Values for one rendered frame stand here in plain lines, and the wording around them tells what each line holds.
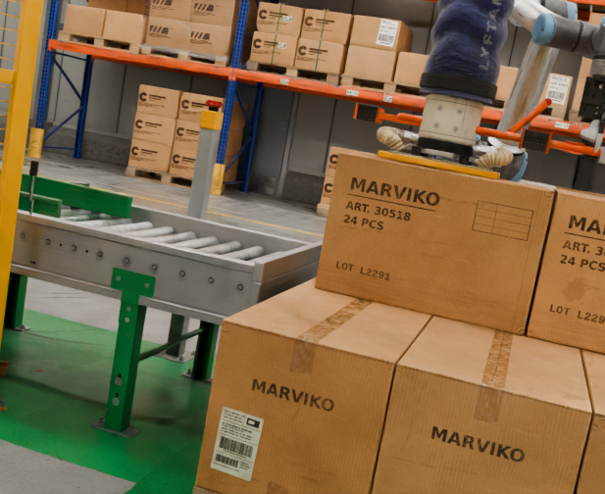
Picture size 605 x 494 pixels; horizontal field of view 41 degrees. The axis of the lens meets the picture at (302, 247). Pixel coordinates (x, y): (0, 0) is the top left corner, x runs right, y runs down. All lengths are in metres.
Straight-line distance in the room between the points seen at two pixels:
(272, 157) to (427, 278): 9.27
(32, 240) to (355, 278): 0.99
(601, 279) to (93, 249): 1.43
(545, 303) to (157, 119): 8.89
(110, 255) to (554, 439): 1.36
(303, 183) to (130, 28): 3.08
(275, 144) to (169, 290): 9.16
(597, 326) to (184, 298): 1.14
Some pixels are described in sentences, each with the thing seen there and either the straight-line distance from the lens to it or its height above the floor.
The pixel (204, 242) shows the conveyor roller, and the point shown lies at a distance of 2.85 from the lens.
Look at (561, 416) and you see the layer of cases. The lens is 1.71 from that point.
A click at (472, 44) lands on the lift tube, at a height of 1.30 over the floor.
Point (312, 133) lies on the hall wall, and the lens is 11.35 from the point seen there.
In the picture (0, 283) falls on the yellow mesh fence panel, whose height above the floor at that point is 0.39.
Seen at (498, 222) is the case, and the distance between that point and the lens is 2.24.
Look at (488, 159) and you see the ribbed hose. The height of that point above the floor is 1.00.
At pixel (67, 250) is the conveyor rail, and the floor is 0.51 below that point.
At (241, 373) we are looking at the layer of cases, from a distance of 1.81.
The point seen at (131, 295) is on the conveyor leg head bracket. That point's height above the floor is 0.43.
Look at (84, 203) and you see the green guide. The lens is 3.12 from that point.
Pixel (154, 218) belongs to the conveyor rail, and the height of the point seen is 0.57.
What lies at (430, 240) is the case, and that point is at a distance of 2.25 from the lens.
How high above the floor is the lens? 0.98
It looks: 8 degrees down
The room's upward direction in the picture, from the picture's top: 10 degrees clockwise
